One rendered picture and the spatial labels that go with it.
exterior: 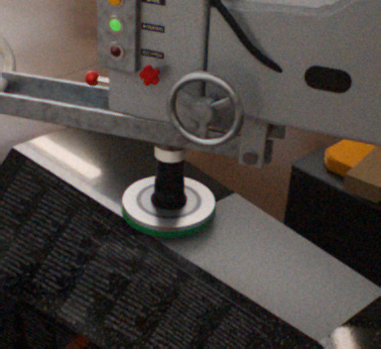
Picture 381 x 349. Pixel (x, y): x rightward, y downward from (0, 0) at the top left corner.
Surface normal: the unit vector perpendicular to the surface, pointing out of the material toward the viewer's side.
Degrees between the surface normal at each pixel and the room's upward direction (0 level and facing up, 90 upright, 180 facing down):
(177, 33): 90
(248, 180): 0
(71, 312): 45
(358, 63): 90
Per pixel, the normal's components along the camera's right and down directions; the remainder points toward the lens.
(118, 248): -0.46, -0.32
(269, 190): 0.04, -0.82
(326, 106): -0.35, 0.52
